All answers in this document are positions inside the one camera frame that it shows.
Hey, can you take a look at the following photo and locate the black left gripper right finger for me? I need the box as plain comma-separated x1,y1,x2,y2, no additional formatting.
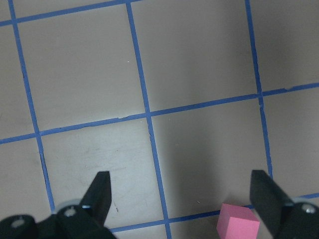
250,170,294,238

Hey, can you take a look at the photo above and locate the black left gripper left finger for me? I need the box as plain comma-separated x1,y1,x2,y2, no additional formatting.
80,171,111,226

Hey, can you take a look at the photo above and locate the pink foam cube near base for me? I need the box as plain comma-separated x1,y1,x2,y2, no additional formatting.
216,203,260,239

